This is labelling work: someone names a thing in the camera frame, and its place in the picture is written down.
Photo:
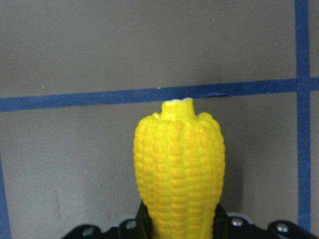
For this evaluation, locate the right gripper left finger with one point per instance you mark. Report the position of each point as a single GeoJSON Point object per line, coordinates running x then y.
{"type": "Point", "coordinates": [144, 223]}

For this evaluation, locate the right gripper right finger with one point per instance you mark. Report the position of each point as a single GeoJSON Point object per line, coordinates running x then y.
{"type": "Point", "coordinates": [219, 223]}

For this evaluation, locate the yellow corn cob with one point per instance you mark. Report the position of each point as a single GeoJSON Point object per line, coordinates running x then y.
{"type": "Point", "coordinates": [179, 161]}

